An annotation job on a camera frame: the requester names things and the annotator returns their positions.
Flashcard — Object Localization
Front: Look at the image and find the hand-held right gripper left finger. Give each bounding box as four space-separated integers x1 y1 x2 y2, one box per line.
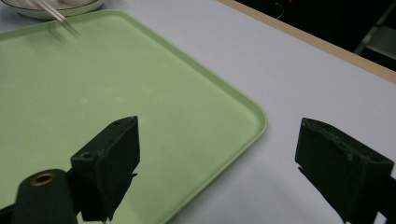
69 115 142 222

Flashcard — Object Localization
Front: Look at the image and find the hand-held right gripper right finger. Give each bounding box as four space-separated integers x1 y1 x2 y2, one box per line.
294 117 396 224

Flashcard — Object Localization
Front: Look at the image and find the light green plastic tray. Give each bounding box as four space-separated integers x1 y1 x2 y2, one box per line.
0 8 269 224

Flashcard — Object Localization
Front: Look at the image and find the white plate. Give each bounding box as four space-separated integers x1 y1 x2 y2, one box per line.
0 0 106 21

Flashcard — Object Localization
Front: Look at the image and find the silver metal chopstick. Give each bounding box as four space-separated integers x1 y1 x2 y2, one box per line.
39 0 80 37
32 0 68 43

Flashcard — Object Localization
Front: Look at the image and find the white metal desk frame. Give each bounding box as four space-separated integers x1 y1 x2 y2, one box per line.
353 0 396 62

